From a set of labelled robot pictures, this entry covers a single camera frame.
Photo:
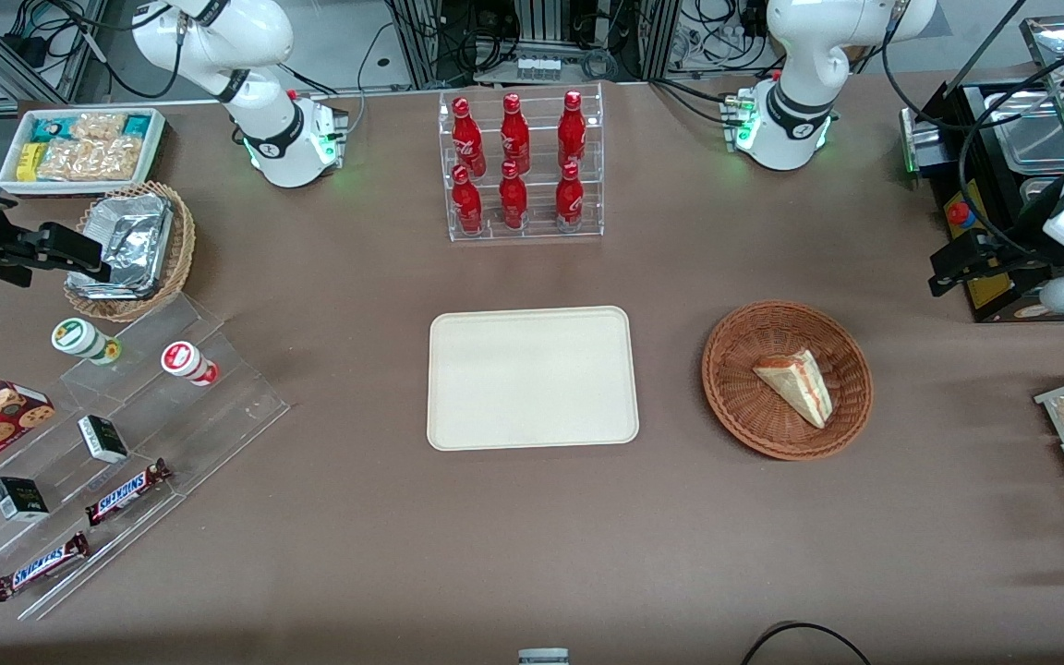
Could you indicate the red cola bottle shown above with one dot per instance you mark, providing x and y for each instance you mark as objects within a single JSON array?
[
  {"x": 570, "y": 199},
  {"x": 513, "y": 201},
  {"x": 515, "y": 137},
  {"x": 467, "y": 139},
  {"x": 572, "y": 131},
  {"x": 467, "y": 205}
]

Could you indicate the cream plastic tray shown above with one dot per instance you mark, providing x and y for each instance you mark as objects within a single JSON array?
[{"x": 532, "y": 379}]

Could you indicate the red lid cup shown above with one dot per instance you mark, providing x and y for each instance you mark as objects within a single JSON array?
[{"x": 186, "y": 360}]

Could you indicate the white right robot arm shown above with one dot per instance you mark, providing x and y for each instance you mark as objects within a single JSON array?
[{"x": 255, "y": 37}]

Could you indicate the Snickers chocolate bar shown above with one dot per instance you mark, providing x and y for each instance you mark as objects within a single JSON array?
[
  {"x": 126, "y": 492},
  {"x": 41, "y": 566}
]

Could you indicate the small black box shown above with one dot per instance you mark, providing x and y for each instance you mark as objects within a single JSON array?
[
  {"x": 103, "y": 439},
  {"x": 19, "y": 499}
]

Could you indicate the teal snack packet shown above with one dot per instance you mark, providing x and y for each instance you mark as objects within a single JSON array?
[
  {"x": 50, "y": 129},
  {"x": 137, "y": 125}
]

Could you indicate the triangle sandwich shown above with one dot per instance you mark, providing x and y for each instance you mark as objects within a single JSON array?
[{"x": 800, "y": 380}]

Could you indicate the red emergency stop button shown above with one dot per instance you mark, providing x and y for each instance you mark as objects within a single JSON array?
[{"x": 959, "y": 214}]

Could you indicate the yellow snack packet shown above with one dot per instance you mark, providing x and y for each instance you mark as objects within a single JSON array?
[{"x": 30, "y": 162}]

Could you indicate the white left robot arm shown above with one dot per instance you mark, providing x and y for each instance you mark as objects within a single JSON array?
[{"x": 800, "y": 55}]

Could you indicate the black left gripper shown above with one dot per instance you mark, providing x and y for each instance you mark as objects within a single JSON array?
[{"x": 1020, "y": 242}]

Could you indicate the clear rice cracker bag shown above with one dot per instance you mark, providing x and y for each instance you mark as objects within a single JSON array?
[
  {"x": 89, "y": 159},
  {"x": 98, "y": 125}
]

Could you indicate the silver foil pack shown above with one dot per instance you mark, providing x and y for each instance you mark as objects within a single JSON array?
[
  {"x": 135, "y": 220},
  {"x": 121, "y": 268}
]

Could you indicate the white power strip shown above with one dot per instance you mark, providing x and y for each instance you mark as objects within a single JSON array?
[{"x": 538, "y": 67}]

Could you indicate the aluminium frame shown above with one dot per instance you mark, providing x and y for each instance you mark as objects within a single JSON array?
[{"x": 643, "y": 37}]

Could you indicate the green lid cup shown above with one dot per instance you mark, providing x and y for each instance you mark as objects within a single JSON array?
[{"x": 79, "y": 338}]

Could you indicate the grey camera mount block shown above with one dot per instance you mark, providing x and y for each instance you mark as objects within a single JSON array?
[{"x": 543, "y": 657}]

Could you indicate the light wicker basket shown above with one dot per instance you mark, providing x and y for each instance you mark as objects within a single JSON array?
[{"x": 179, "y": 254}]

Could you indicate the white rectangular snack bin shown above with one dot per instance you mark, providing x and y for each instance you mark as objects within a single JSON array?
[{"x": 155, "y": 152}]

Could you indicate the brown wicker basket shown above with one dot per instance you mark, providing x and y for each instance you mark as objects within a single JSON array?
[{"x": 744, "y": 388}]

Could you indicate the clear acrylic stepped stand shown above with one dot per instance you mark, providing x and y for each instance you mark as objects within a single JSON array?
[{"x": 218, "y": 416}]

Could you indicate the clear acrylic bottle rack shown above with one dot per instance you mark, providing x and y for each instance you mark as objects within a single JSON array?
[{"x": 537, "y": 199}]

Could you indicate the black food warmer machine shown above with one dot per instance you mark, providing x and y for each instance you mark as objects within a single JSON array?
[{"x": 1003, "y": 157}]

